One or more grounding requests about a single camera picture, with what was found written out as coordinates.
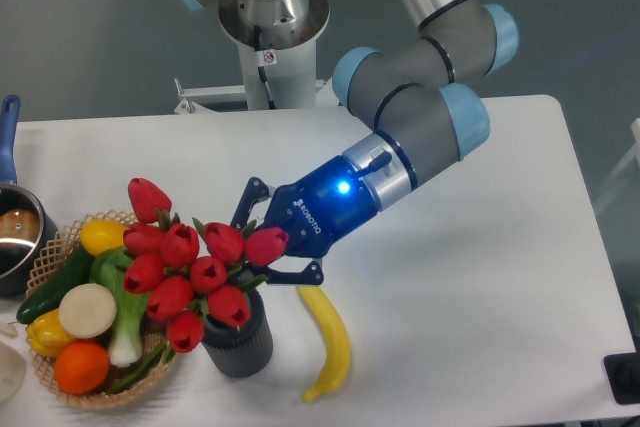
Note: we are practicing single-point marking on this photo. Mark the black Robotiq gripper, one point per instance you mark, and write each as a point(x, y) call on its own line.
point(316, 211)

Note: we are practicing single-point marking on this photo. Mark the red tulip bouquet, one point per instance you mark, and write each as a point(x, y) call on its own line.
point(189, 272)

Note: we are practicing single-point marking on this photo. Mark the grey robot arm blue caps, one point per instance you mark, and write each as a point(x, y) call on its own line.
point(421, 115)

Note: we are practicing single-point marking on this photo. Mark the dark grey ribbed vase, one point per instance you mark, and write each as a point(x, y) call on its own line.
point(243, 352)

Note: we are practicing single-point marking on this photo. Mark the yellow banana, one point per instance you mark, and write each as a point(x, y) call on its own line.
point(337, 364)

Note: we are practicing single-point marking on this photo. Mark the green bean pod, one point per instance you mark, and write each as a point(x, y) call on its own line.
point(160, 354)

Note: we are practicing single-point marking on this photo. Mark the green bok choy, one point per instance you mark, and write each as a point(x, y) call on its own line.
point(108, 270)

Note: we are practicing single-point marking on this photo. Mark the yellow squash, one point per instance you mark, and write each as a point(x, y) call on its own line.
point(98, 236)

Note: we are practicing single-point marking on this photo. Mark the green cucumber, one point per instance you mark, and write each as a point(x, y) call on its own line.
point(74, 271)

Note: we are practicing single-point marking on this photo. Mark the white round radish slice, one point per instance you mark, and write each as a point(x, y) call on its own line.
point(87, 311)

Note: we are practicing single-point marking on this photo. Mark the woven wicker basket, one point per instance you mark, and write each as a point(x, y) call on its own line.
point(51, 258)

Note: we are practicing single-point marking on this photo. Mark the orange fruit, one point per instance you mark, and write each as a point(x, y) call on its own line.
point(81, 367)

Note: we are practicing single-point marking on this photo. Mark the yellow bell pepper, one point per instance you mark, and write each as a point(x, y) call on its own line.
point(46, 335)

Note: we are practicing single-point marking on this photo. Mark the small white garlic piece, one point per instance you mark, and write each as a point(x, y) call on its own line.
point(9, 330)

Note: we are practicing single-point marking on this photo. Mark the black device at edge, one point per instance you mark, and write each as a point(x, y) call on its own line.
point(623, 375)

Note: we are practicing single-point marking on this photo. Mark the white metal base frame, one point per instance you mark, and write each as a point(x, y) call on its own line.
point(287, 93)

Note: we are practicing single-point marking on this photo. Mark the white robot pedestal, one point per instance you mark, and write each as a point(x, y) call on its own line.
point(275, 39)

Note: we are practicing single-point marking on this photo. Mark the blue handled saucepan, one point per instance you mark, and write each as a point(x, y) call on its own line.
point(25, 225)

